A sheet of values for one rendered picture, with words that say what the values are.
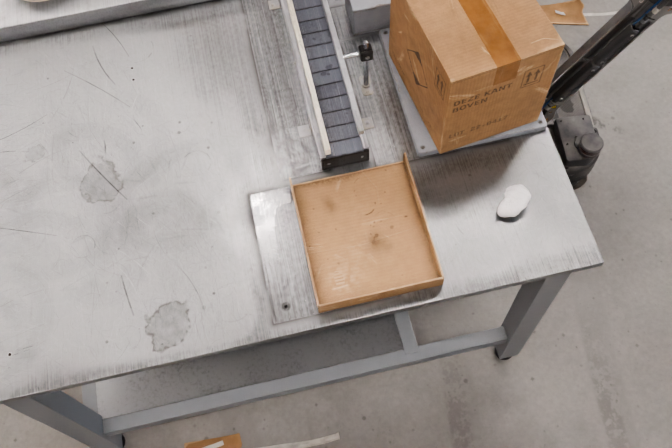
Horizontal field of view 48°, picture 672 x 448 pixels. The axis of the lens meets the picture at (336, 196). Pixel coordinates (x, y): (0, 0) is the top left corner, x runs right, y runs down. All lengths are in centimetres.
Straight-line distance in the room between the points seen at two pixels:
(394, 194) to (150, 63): 69
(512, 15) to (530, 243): 47
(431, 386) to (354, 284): 86
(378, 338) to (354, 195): 63
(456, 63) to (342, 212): 40
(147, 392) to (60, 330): 61
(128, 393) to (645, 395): 150
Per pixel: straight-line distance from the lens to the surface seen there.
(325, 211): 163
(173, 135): 178
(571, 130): 245
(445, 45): 150
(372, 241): 159
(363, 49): 168
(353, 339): 216
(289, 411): 235
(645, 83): 299
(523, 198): 164
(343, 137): 166
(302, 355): 216
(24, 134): 190
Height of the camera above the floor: 229
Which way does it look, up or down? 63 degrees down
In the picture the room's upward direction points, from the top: 5 degrees counter-clockwise
